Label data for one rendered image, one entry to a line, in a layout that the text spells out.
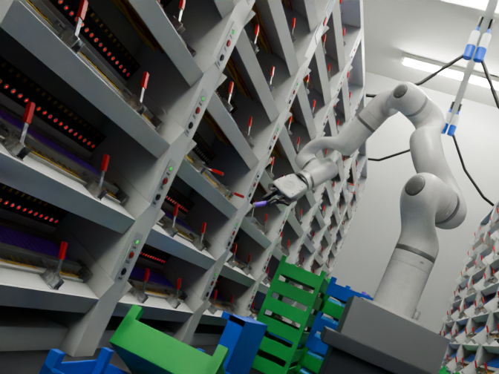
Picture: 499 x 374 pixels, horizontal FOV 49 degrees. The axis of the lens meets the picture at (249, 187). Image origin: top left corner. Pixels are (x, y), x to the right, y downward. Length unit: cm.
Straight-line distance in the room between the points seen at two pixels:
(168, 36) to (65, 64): 31
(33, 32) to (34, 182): 25
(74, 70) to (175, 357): 52
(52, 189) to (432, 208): 104
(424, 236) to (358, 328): 33
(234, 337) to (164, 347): 71
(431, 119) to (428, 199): 41
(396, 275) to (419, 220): 17
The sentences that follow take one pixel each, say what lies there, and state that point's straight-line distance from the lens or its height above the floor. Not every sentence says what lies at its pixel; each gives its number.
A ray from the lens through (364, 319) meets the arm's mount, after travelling 154.
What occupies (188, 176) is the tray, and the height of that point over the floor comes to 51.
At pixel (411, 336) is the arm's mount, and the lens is 156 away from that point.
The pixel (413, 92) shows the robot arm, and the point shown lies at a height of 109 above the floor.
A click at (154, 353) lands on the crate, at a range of 101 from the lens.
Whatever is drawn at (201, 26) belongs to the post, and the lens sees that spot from 145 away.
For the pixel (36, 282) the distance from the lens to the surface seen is 113.
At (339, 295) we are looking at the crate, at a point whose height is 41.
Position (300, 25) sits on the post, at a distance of 222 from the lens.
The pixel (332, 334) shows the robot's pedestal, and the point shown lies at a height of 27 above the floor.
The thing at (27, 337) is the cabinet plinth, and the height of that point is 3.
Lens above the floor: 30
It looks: 10 degrees up
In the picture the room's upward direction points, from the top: 23 degrees clockwise
